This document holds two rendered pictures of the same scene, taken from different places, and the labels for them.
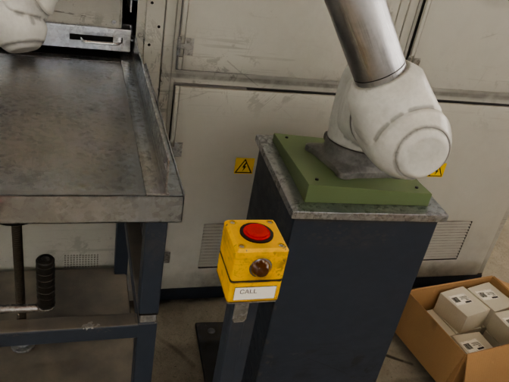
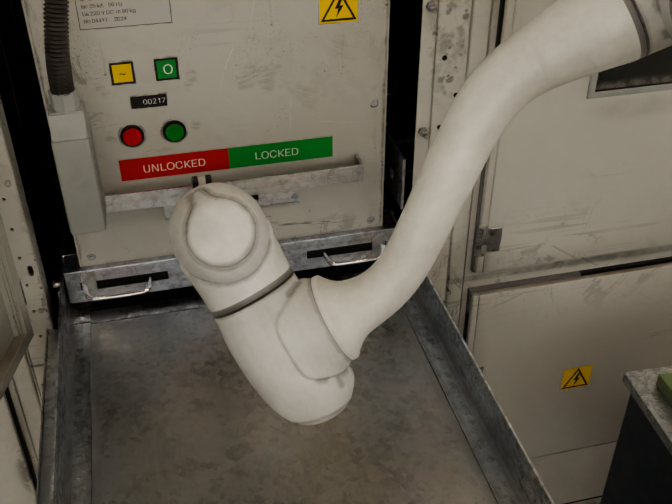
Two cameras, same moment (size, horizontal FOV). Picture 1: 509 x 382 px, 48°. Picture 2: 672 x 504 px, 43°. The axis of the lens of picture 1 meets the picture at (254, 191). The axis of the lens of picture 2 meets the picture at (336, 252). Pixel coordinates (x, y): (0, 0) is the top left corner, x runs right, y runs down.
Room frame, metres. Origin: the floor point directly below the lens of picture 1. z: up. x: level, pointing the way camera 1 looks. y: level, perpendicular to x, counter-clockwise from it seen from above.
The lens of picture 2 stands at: (0.33, 0.37, 1.70)
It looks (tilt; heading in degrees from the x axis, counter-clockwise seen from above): 35 degrees down; 7
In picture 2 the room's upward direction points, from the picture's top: straight up
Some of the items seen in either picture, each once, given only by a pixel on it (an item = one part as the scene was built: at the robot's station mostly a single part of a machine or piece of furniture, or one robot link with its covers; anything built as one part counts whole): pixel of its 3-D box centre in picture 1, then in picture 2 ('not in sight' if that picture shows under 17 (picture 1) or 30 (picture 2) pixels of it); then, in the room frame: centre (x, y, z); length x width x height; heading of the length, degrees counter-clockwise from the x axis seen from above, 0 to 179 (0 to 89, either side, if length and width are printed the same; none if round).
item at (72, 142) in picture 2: not in sight; (78, 165); (1.28, 0.83, 1.14); 0.08 x 0.05 x 0.17; 20
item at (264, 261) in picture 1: (261, 270); not in sight; (0.65, -0.03, 0.87); 0.03 x 0.01 x 0.03; 110
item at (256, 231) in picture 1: (256, 234); not in sight; (0.69, -0.01, 0.90); 0.04 x 0.04 x 0.02
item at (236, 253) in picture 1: (251, 260); not in sight; (0.69, -0.01, 0.85); 0.08 x 0.08 x 0.10; 20
